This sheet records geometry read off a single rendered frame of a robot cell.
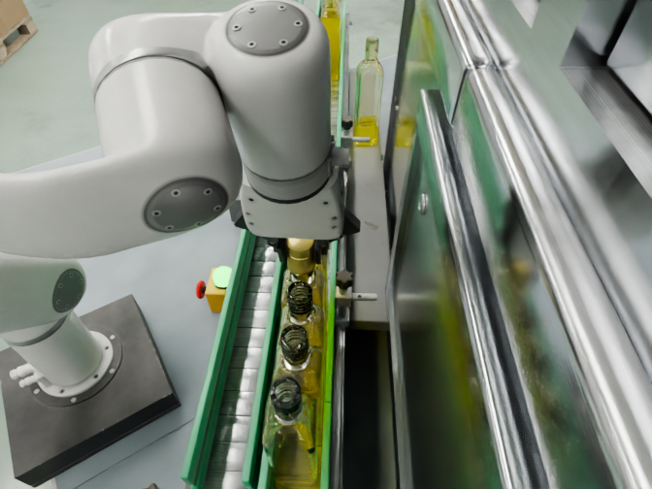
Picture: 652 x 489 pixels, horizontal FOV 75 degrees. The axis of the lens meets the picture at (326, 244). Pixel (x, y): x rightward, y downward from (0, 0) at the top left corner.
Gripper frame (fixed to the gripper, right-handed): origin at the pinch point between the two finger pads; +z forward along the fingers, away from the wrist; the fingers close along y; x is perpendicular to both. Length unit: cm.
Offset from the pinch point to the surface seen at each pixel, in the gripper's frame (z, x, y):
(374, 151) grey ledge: 41, -49, -12
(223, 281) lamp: 33.8, -7.9, 18.6
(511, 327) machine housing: -24.8, 16.4, -13.4
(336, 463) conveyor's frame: 22.1, 23.0, -5.5
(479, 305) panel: -21.1, 14.0, -13.3
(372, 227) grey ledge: 34.2, -22.3, -11.0
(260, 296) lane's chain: 29.2, -3.6, 9.9
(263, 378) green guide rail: 15.9, 13.1, 5.2
